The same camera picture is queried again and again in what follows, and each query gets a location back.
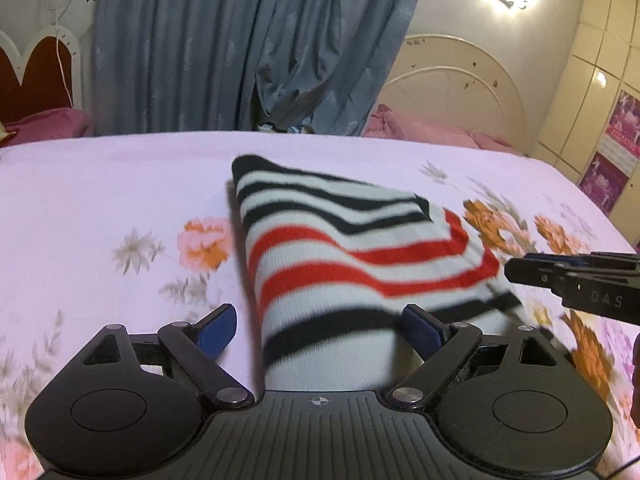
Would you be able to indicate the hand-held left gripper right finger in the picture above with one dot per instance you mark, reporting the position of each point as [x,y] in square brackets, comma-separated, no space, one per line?
[425,331]

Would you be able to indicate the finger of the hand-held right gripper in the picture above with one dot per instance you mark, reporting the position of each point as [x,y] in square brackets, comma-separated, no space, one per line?
[532,272]
[555,259]

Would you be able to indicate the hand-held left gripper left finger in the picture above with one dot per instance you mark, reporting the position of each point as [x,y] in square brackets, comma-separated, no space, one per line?
[217,331]

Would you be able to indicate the black red white striped sweater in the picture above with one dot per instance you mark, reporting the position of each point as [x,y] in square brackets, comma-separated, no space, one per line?
[320,240]

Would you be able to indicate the pink floral bedsheet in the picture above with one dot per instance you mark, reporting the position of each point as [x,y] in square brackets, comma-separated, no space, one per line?
[125,180]

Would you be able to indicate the pink pillow bedding right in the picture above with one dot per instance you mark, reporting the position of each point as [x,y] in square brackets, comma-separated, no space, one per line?
[420,127]

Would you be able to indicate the cream arched headboard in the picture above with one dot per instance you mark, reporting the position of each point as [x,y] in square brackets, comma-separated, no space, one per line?
[465,85]

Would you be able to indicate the cream panelled wardrobe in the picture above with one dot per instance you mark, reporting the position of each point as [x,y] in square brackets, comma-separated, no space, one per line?
[595,55]

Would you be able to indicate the pink pillow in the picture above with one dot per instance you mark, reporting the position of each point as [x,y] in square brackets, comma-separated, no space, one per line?
[45,127]

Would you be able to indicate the blue-grey curtain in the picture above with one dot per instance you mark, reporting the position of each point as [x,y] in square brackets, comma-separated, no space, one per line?
[200,45]

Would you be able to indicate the red and white headboard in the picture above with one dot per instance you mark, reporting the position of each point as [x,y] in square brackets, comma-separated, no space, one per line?
[42,75]

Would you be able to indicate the pink wall poster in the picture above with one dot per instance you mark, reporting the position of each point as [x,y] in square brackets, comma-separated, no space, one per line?
[612,155]

